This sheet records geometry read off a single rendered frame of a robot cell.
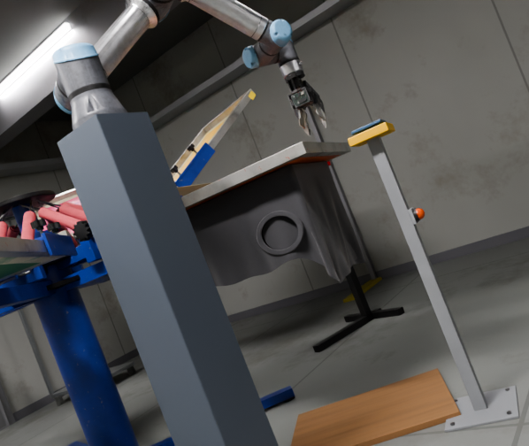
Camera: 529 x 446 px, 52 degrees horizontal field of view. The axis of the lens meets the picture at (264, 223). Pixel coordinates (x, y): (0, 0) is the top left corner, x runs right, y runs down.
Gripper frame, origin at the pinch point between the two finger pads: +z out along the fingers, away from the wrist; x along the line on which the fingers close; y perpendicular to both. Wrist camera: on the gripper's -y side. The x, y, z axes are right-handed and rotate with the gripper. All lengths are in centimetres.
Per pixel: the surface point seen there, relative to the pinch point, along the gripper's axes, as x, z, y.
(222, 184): -28.5, 8.0, 29.2
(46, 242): -69, 7, 69
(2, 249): -53, 9, 98
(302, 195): -7.2, 20.8, 21.1
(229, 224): -35.0, 20.5, 22.1
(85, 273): -119, 15, 3
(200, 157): -76, -20, -55
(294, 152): -1.7, 8.2, 29.3
